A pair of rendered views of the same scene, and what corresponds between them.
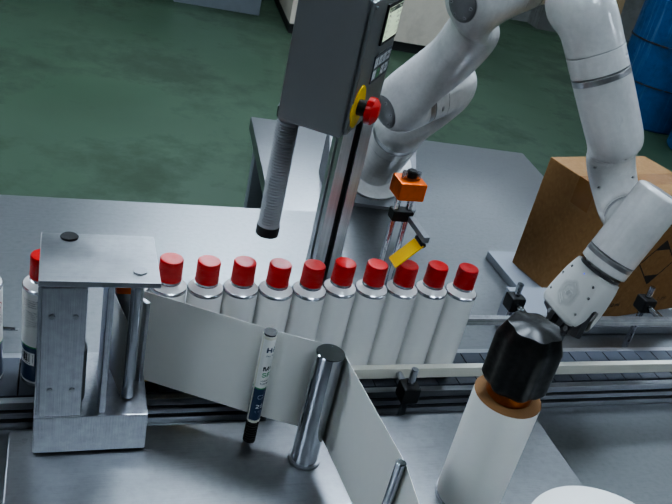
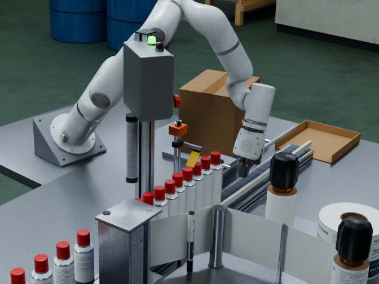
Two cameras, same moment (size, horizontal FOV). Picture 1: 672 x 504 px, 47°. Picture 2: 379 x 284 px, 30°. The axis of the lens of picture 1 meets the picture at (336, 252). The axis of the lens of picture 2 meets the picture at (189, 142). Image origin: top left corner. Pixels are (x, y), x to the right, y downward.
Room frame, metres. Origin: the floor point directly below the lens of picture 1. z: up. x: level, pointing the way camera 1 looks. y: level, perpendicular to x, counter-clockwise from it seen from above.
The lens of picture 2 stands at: (-0.60, 1.03, 2.01)
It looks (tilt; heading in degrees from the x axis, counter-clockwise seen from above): 23 degrees down; 326
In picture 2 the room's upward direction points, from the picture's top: 2 degrees clockwise
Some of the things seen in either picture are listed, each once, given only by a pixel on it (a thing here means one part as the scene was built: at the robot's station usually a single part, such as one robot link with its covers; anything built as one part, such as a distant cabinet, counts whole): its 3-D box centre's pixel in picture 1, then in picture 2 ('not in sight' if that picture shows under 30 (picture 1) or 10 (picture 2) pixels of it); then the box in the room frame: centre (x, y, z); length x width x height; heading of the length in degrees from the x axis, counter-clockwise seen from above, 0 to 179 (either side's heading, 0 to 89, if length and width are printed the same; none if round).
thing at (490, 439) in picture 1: (498, 417); (281, 200); (0.82, -0.26, 1.03); 0.09 x 0.09 x 0.30
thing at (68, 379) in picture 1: (93, 341); (127, 257); (0.79, 0.28, 1.01); 0.14 x 0.13 x 0.26; 113
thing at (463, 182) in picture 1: (430, 208); (105, 145); (1.91, -0.22, 0.81); 0.90 x 0.90 x 0.04; 17
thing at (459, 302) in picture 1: (451, 319); (214, 181); (1.10, -0.21, 0.98); 0.05 x 0.05 x 0.20
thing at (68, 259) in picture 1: (99, 258); (129, 213); (0.79, 0.27, 1.14); 0.14 x 0.11 x 0.01; 113
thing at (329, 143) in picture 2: not in sight; (318, 140); (1.43, -1.00, 0.85); 0.30 x 0.26 x 0.04; 113
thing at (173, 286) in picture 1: (164, 317); not in sight; (0.92, 0.22, 0.98); 0.05 x 0.05 x 0.20
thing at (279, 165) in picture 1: (278, 172); (131, 148); (1.07, 0.11, 1.18); 0.04 x 0.04 x 0.21
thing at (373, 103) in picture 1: (368, 110); (174, 101); (1.02, 0.00, 1.32); 0.04 x 0.03 x 0.04; 168
